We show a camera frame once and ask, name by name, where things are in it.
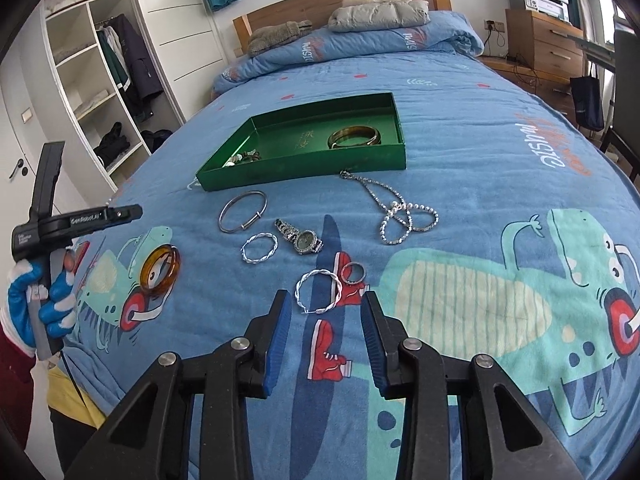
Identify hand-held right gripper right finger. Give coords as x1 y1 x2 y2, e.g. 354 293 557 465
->
361 290 586 480

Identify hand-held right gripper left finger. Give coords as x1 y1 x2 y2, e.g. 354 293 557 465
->
62 290 293 480

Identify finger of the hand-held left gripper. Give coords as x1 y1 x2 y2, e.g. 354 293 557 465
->
106 203 144 225

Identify large twisted silver bracelet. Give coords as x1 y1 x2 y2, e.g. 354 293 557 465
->
295 269 344 315

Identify silver ring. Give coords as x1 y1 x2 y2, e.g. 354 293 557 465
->
340 262 367 285

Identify amber bangle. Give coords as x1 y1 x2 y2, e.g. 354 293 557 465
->
139 244 182 297

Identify plain silver bangle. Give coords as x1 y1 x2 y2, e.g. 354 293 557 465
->
218 192 268 233

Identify silver wristwatch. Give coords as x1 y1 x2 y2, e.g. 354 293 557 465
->
274 218 323 256

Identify small twisted silver bracelet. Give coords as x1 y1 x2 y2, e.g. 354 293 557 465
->
241 232 279 264

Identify beaded charm bracelet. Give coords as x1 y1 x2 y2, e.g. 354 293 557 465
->
226 149 262 167

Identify silver pearl necklace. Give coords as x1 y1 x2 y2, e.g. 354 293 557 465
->
340 170 440 246

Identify green cardboard tray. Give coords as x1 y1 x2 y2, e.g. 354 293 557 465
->
195 92 407 193

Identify dark brown bangle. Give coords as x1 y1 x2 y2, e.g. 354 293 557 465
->
327 125 382 150

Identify person's left forearm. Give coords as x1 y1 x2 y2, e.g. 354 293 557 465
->
0 320 41 461

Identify person's left hand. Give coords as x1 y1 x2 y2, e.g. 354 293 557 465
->
0 247 80 350

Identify black folded clothes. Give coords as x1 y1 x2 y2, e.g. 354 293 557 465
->
92 121 133 168

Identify black bag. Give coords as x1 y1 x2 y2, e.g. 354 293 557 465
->
140 129 173 153

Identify folded white clothes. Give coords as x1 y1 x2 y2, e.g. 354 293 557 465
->
75 90 113 116

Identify white open wardrobe shelves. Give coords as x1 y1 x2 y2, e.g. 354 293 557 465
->
40 0 186 196

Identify green hanging garment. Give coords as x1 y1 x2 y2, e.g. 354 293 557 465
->
97 27 131 96

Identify dark hanging jacket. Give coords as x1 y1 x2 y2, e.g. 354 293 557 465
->
107 12 163 111

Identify person's yellow garment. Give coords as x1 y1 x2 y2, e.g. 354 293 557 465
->
47 364 107 432

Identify blue dinosaur bed sheet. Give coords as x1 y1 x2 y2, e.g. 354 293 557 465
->
65 57 640 480

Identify white wardrobe doors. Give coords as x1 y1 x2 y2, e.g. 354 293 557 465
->
125 0 226 126

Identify grey plush cloth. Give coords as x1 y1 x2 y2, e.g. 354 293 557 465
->
247 20 313 58

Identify wooden headboard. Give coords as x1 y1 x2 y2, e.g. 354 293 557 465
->
232 0 453 58

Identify folded blue quilt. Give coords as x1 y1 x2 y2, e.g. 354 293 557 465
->
210 10 486 93

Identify low wooden nightstand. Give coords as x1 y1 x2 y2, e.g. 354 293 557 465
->
477 55 581 126

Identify dark tote bag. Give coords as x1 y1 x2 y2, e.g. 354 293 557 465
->
570 76 606 132

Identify grey down jacket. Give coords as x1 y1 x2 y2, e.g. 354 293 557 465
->
327 0 431 33

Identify wooden drawer chest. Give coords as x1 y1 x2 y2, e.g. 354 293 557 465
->
505 9 586 96

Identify dark chair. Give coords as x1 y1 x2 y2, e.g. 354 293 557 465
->
599 27 640 183

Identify electric keyboard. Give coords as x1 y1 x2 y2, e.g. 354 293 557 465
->
575 30 618 68

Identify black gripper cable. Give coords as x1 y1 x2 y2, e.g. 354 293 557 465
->
59 351 83 403

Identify black power cables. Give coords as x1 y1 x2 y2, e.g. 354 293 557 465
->
495 30 540 92

